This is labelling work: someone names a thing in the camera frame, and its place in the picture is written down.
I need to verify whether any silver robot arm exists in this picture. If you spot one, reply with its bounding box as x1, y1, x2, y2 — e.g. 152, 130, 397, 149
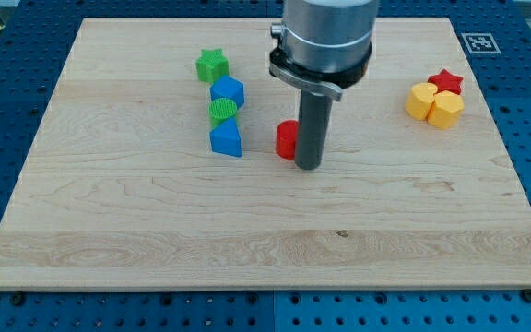
269, 0, 379, 101

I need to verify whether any blue cube block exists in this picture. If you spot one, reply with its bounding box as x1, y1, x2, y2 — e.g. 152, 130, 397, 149
209, 75, 245, 108

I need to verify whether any green star block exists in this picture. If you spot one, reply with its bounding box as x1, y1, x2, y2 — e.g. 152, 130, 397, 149
195, 48, 230, 83

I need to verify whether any red star block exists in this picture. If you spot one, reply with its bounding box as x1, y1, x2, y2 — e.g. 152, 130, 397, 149
428, 69, 464, 95

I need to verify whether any red cylinder block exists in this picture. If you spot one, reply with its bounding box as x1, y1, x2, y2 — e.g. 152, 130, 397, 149
276, 119, 299, 160

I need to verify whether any blue triangle block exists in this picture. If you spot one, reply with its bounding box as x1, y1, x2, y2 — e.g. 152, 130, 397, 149
209, 117, 242, 157

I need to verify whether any green cylinder block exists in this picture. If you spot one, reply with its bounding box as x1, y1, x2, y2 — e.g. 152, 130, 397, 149
207, 98, 238, 127

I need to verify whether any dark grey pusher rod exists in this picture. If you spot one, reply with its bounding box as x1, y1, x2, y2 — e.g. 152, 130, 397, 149
295, 90, 333, 171

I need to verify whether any wooden board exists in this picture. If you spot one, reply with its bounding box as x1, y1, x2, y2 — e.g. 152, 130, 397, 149
0, 18, 531, 292

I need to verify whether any yellow heart block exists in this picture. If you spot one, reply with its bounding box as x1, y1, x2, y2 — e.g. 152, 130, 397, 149
405, 82, 438, 120

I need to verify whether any yellow hexagon block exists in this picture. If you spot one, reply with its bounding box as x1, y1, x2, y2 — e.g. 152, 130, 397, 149
427, 90, 465, 129

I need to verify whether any white fiducial marker tag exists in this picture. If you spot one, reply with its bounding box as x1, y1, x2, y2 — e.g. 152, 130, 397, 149
461, 32, 501, 54

